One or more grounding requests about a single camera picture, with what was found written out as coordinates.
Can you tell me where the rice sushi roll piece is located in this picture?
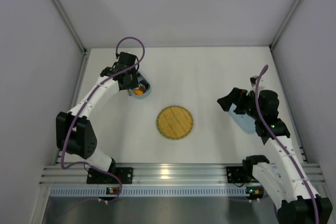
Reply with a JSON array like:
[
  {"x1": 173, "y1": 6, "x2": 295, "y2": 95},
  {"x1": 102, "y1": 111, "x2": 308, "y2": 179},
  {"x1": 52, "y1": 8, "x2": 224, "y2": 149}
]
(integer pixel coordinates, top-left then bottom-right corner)
[{"x1": 139, "y1": 84, "x2": 146, "y2": 91}]

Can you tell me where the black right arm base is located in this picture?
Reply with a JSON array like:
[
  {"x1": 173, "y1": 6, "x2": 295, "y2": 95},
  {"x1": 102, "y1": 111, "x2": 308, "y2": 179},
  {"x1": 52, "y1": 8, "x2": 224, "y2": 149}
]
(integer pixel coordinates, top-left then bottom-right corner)
[{"x1": 226, "y1": 166, "x2": 256, "y2": 186}]

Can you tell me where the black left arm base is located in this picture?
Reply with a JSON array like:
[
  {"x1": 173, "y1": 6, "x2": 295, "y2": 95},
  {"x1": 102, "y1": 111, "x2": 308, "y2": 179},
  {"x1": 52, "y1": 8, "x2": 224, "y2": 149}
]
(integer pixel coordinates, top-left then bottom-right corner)
[{"x1": 86, "y1": 167, "x2": 133, "y2": 184}]

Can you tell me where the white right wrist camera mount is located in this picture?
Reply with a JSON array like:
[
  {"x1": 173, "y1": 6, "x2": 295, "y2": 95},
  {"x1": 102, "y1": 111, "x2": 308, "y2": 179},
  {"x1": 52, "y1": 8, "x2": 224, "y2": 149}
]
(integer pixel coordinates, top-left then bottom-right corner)
[{"x1": 250, "y1": 76, "x2": 265, "y2": 92}]

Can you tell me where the slotted grey cable duct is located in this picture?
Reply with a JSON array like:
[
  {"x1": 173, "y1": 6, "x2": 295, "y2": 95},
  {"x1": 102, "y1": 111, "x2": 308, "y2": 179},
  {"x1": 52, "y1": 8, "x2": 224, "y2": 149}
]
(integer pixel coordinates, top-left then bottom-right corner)
[{"x1": 50, "y1": 186, "x2": 249, "y2": 197}]

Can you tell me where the round bamboo plate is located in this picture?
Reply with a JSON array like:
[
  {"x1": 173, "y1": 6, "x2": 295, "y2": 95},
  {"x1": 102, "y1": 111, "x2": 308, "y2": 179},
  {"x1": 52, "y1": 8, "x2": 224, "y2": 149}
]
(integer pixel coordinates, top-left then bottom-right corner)
[{"x1": 156, "y1": 105, "x2": 194, "y2": 140}]

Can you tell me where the light blue lunch box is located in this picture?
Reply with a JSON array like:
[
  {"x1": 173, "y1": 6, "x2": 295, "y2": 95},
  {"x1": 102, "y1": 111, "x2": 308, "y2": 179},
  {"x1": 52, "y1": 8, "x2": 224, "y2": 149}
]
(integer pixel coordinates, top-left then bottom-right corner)
[{"x1": 132, "y1": 72, "x2": 151, "y2": 99}]

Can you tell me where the orange fish-shaped food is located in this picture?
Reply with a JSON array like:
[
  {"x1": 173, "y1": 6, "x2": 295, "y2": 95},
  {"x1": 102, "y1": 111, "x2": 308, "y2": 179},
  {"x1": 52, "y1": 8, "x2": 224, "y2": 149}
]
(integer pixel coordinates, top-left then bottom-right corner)
[{"x1": 134, "y1": 90, "x2": 144, "y2": 95}]

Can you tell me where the light blue lunch box lid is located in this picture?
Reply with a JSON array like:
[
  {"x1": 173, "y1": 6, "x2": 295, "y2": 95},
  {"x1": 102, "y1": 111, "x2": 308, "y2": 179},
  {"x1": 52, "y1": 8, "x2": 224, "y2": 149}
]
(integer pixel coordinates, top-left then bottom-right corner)
[{"x1": 228, "y1": 105, "x2": 256, "y2": 134}]

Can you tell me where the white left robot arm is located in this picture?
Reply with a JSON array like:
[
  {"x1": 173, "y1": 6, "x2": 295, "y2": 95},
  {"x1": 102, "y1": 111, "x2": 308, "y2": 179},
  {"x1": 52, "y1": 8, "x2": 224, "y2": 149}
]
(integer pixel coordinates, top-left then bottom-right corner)
[{"x1": 56, "y1": 52, "x2": 138, "y2": 174}]

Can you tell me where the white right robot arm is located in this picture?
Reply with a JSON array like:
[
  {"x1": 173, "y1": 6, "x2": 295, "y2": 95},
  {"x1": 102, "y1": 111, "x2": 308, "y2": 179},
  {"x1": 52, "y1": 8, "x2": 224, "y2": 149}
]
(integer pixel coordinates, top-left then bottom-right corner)
[{"x1": 217, "y1": 88, "x2": 333, "y2": 223}]

